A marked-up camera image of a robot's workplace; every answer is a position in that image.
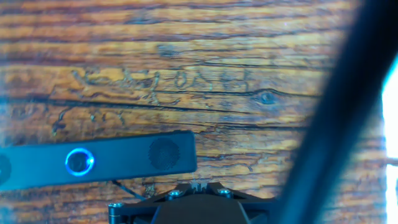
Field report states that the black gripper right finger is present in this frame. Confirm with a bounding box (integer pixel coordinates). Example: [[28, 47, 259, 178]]
[[198, 182, 275, 210]]

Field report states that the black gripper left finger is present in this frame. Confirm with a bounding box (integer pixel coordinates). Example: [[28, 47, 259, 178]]
[[108, 182, 200, 224]]

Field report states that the blue lit volume knob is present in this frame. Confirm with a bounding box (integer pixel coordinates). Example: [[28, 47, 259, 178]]
[[64, 147, 95, 177]]

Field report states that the black speaker bar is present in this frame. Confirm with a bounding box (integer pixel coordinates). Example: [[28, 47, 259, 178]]
[[0, 130, 198, 191]]

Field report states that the wood grain table mat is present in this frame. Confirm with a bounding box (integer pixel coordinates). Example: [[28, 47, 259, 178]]
[[0, 0, 398, 224]]

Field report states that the thin black speaker cable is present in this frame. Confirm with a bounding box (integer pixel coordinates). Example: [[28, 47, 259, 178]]
[[111, 179, 147, 202]]

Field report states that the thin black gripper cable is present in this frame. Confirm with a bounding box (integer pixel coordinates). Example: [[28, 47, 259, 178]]
[[273, 0, 398, 224]]

